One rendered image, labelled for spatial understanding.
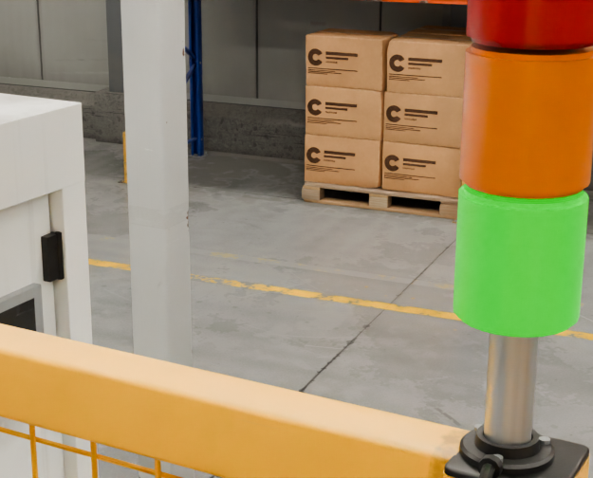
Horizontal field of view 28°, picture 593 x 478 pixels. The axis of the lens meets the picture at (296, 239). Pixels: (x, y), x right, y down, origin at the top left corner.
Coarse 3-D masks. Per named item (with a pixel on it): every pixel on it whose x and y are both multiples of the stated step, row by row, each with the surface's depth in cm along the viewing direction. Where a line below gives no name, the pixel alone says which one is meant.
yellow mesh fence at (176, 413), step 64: (0, 384) 61; (64, 384) 59; (128, 384) 57; (192, 384) 56; (256, 384) 56; (64, 448) 63; (128, 448) 58; (192, 448) 56; (256, 448) 54; (320, 448) 52; (384, 448) 51; (448, 448) 50; (576, 448) 50
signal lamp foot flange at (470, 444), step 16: (480, 432) 49; (464, 448) 49; (480, 448) 49; (496, 448) 48; (512, 448) 48; (528, 448) 48; (544, 448) 49; (512, 464) 48; (528, 464) 48; (544, 464) 48
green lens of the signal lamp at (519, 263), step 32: (480, 192) 46; (480, 224) 45; (512, 224) 44; (544, 224) 44; (576, 224) 45; (480, 256) 45; (512, 256) 45; (544, 256) 44; (576, 256) 45; (480, 288) 46; (512, 288) 45; (544, 288) 45; (576, 288) 46; (480, 320) 46; (512, 320) 45; (544, 320) 45; (576, 320) 47
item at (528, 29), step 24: (480, 0) 43; (504, 0) 42; (528, 0) 42; (552, 0) 42; (576, 0) 42; (480, 24) 43; (504, 24) 42; (528, 24) 42; (552, 24) 42; (576, 24) 42; (528, 48) 42; (552, 48) 42
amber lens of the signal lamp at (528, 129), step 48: (480, 48) 44; (576, 48) 44; (480, 96) 44; (528, 96) 43; (576, 96) 43; (480, 144) 44; (528, 144) 43; (576, 144) 44; (528, 192) 44; (576, 192) 45
